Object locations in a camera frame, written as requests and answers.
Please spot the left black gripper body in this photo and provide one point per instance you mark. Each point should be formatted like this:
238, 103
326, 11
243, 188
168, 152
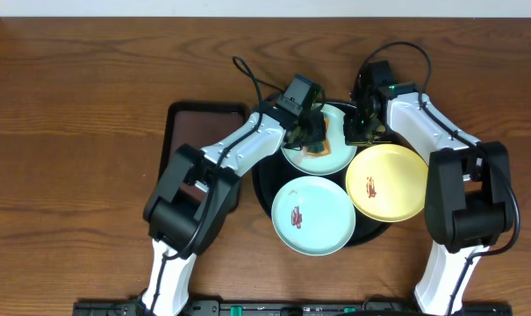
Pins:
307, 132

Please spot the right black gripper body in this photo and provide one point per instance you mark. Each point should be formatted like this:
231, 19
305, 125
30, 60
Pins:
360, 130

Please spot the green and orange sponge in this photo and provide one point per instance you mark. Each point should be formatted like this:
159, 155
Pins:
317, 143

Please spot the light blue plate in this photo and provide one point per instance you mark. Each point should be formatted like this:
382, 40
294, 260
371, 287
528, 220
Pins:
336, 154
313, 216

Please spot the yellow plate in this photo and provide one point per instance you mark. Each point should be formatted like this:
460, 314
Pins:
387, 183

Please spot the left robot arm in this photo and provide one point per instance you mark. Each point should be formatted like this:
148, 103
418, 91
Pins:
199, 186

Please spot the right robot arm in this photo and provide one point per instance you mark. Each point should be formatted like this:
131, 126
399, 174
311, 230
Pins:
470, 208

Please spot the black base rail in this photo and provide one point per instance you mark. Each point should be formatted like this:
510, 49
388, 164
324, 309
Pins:
215, 308

